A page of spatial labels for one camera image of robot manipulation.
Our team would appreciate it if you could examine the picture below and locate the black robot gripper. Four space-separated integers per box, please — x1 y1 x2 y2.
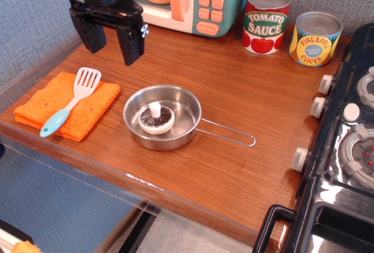
69 0 149 66

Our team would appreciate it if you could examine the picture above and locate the white toy mushroom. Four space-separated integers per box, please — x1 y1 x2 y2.
138 102 175 135

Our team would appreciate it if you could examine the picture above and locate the small metal pot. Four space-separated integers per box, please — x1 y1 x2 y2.
123 84 257 151

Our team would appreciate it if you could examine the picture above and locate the white and blue spatula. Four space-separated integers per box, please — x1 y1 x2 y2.
39 67 102 138

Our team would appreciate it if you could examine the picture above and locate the orange folded cloth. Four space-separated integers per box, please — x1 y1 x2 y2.
13 72 120 142

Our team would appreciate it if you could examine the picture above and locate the tomato sauce can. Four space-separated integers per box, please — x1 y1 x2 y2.
242 0 291 55

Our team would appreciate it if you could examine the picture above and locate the pineapple slices can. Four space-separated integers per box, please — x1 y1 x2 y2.
289 11 343 67

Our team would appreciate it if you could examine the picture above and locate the white stove knob middle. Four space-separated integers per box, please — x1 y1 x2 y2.
310 97 326 119

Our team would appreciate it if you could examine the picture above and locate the white stove knob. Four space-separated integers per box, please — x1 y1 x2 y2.
292 147 309 173
318 75 334 95
310 97 326 119

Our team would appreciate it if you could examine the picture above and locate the white stove knob upper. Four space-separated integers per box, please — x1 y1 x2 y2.
318 75 334 95

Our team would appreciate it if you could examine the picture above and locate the white stove knob lower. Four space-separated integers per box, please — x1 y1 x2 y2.
292 147 309 173

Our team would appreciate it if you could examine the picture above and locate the orange object at corner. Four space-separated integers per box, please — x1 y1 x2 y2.
11 241 41 253

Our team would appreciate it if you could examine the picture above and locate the black toy stove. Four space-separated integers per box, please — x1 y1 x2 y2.
253 23 373 252

